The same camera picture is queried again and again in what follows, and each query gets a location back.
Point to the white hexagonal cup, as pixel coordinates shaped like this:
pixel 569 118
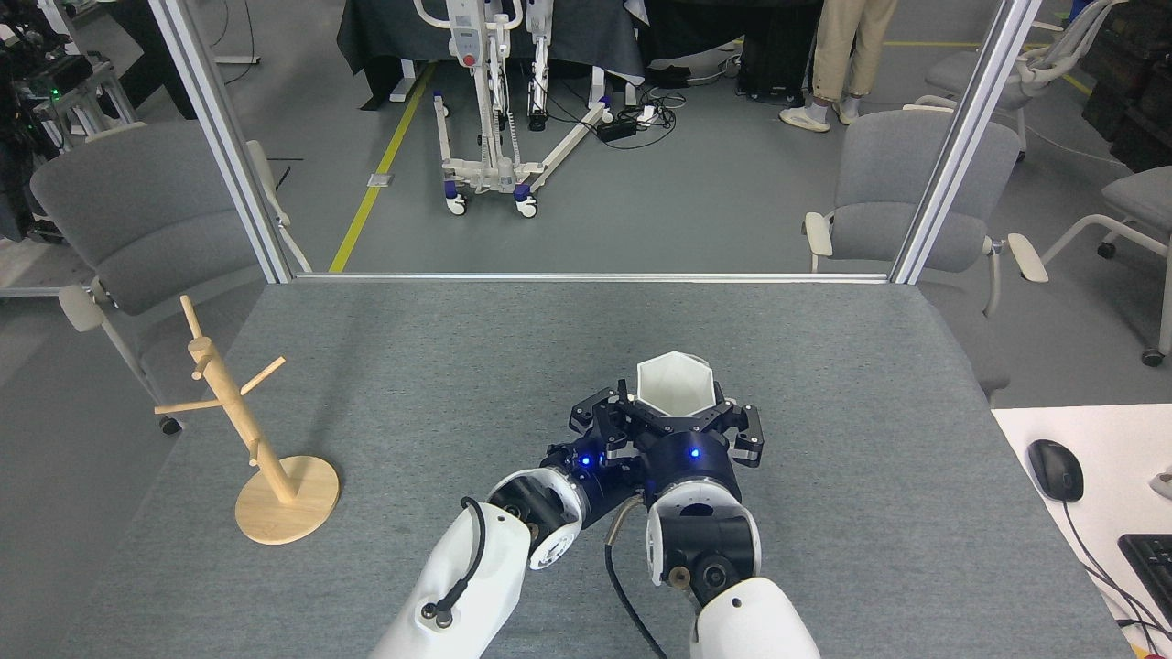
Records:
pixel 673 384

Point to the equipment cart with devices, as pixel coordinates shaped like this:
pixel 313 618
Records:
pixel 55 78

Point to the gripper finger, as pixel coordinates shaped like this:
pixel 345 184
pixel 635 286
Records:
pixel 591 416
pixel 746 435
pixel 636 426

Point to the silver aluminium post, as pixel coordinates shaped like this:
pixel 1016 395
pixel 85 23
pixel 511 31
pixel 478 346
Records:
pixel 961 146
pixel 224 137

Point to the white rounded object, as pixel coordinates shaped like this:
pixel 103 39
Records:
pixel 1163 483

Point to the black power adapter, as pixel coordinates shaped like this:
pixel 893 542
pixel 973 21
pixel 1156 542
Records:
pixel 618 129

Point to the wooden cup rack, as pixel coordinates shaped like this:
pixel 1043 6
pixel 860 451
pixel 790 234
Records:
pixel 275 513

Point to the grey chair with armrests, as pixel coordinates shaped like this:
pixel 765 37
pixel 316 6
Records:
pixel 146 220
pixel 879 183

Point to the white desk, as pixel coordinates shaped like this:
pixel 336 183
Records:
pixel 1117 439

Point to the table with black cloth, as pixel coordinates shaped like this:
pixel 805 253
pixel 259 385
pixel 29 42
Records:
pixel 394 37

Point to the black keyboard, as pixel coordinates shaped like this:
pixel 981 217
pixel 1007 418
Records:
pixel 1152 567

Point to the grey chair on castors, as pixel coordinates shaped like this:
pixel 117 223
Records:
pixel 1140 201

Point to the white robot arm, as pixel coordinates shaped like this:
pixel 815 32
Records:
pixel 467 595
pixel 723 567

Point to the silver table edge rail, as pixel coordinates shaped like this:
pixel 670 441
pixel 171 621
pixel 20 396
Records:
pixel 586 277

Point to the person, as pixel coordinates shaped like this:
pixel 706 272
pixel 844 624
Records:
pixel 847 46
pixel 151 46

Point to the white frame office chair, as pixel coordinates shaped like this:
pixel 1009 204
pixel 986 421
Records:
pixel 1035 69

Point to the black computer mouse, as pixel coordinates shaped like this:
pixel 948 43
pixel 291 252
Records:
pixel 1055 469

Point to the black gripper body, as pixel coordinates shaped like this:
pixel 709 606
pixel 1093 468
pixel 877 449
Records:
pixel 691 458
pixel 604 476

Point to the white stand on wheels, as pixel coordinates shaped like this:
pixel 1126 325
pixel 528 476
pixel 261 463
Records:
pixel 469 46

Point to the black equipment case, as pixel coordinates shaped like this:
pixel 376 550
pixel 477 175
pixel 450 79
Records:
pixel 774 59

